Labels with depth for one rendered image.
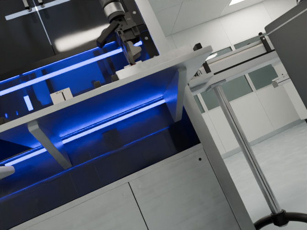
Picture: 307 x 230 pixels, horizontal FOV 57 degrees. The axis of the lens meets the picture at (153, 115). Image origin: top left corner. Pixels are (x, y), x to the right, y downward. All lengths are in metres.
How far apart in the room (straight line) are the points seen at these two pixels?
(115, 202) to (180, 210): 0.27
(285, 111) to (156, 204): 5.93
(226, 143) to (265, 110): 1.18
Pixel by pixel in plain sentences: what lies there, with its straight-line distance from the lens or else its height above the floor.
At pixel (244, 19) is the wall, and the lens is 7.34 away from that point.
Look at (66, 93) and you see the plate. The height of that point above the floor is 1.03.
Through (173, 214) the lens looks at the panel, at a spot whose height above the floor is 0.38.
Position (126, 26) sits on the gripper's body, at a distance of 1.14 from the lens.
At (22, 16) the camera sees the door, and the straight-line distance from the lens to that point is 1.48.
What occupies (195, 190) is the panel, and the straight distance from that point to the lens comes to 1.26.
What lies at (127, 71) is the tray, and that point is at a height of 0.90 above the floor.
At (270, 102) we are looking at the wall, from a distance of 6.84.
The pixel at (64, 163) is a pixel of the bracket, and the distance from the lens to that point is 1.18.
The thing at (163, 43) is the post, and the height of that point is 1.09.
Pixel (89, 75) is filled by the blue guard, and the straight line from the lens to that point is 1.30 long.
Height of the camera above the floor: 0.63
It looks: 8 degrees up
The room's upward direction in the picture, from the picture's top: 24 degrees counter-clockwise
